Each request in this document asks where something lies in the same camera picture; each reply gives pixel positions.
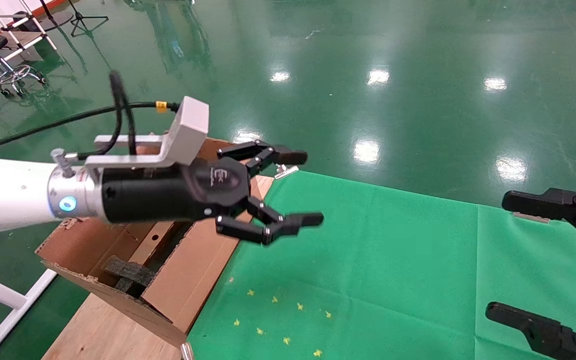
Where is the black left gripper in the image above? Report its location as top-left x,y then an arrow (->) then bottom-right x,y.
100,140 -> 325,246

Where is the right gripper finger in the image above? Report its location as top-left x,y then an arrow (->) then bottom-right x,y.
484,302 -> 576,360
500,187 -> 576,253

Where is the large open cardboard carton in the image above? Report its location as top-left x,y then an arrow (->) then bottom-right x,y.
35,136 -> 275,349

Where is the green table cloth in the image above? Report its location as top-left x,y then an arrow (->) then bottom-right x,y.
186,170 -> 576,360

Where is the black foam pad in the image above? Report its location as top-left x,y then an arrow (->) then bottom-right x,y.
102,255 -> 158,297

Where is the black tripod stand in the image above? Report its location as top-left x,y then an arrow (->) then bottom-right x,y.
68,0 -> 110,38

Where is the black round stand base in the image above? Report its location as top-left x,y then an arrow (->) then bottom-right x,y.
12,10 -> 75,33

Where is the white tube rack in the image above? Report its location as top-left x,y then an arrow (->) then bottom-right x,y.
0,0 -> 59,102

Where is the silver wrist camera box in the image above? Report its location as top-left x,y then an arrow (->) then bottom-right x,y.
165,96 -> 210,167

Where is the silver camera mount bracket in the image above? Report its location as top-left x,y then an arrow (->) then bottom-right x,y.
50,134 -> 176,178

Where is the black sleeved cable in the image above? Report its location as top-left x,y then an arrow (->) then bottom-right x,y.
0,70 -> 181,157

